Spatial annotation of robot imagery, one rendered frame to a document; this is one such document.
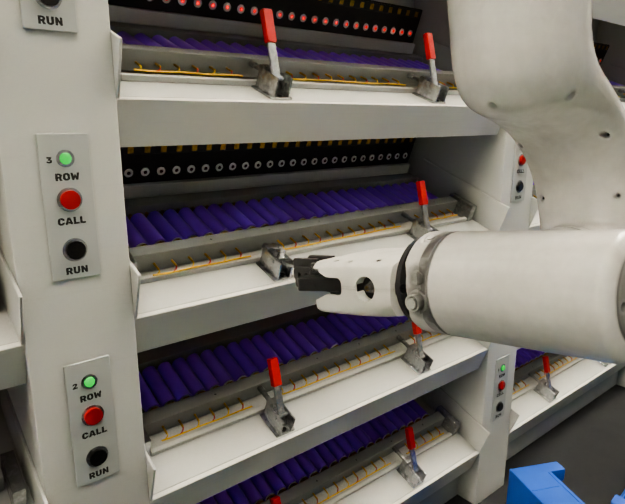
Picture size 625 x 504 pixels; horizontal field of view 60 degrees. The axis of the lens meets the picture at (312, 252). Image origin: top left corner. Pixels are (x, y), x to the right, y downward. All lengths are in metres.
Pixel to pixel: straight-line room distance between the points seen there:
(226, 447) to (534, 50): 0.53
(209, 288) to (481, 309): 0.31
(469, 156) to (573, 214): 0.50
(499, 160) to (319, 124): 0.38
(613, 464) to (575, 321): 1.01
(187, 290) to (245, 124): 0.18
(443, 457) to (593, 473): 0.38
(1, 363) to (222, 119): 0.29
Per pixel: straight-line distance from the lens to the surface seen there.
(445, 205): 0.92
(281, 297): 0.63
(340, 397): 0.78
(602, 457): 1.37
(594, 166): 0.46
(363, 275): 0.45
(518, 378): 1.27
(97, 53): 0.51
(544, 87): 0.38
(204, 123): 0.55
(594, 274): 0.35
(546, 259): 0.37
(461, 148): 0.96
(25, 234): 0.50
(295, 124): 0.62
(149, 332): 0.56
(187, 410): 0.69
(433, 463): 1.02
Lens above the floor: 0.70
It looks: 14 degrees down
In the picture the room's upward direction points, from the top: straight up
